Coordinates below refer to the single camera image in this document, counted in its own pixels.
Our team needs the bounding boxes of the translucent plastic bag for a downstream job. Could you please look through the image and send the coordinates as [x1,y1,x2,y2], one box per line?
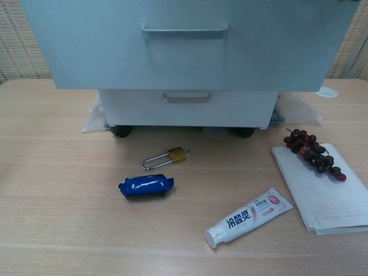
[271,91,323,125]
[82,94,112,133]

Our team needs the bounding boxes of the dark purple grape bunch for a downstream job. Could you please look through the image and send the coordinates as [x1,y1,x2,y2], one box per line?
[283,128,347,182]

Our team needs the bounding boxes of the grey metal drawer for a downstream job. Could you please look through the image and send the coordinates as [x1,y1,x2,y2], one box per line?
[20,0,362,93]

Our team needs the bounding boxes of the black caster wheel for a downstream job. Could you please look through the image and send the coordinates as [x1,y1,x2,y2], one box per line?
[110,125,134,139]
[229,126,256,139]

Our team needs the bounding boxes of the grey partition frame post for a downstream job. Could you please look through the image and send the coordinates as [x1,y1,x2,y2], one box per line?
[342,36,368,80]

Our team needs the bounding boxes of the white lined notebook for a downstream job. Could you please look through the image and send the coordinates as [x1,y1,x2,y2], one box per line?
[271,143,368,236]

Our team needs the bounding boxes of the blue snack packet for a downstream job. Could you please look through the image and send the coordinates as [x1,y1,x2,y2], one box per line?
[118,172,175,200]

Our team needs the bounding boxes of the white round cable grommet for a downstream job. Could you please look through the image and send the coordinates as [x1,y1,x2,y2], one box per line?
[315,86,338,99]

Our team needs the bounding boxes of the brass padlock with long shackle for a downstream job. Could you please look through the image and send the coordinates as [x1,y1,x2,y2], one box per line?
[141,146,191,171]

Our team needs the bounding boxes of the white toothpaste tube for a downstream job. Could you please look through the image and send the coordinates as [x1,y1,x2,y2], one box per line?
[205,187,294,250]

